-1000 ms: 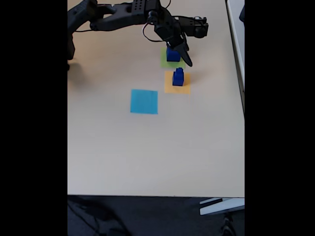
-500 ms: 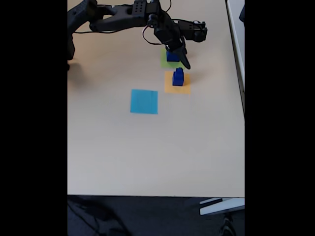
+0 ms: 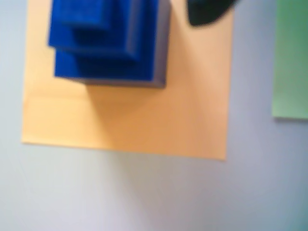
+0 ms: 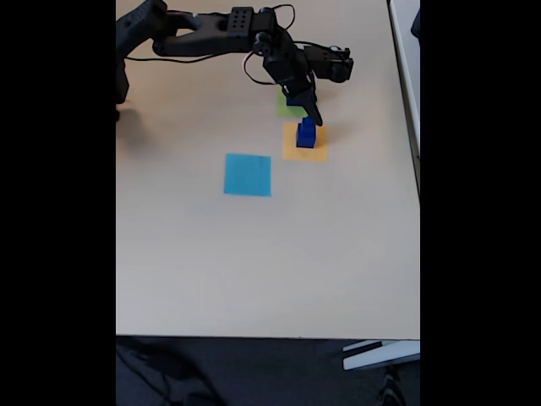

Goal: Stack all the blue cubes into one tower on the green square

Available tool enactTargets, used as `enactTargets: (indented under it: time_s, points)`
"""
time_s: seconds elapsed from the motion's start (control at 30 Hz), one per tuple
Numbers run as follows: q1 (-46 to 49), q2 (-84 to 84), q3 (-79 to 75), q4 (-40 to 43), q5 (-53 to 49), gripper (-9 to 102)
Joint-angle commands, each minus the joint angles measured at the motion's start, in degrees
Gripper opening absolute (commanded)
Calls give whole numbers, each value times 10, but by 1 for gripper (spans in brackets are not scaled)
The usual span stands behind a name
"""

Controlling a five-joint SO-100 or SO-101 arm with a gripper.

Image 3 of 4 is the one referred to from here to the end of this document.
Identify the small blue cube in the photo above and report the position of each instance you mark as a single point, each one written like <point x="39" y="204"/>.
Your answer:
<point x="62" y="38"/>

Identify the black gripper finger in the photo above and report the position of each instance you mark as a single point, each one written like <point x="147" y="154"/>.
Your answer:
<point x="207" y="12"/>

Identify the tiny blue cube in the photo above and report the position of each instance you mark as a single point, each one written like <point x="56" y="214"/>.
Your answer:
<point x="81" y="12"/>

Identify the orange paper square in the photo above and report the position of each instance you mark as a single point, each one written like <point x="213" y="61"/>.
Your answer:
<point x="156" y="120"/>

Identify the green paper square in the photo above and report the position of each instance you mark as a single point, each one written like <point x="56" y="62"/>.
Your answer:
<point x="291" y="60"/>

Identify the medium blue cube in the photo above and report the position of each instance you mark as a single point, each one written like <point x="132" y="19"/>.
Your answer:
<point x="67" y="67"/>

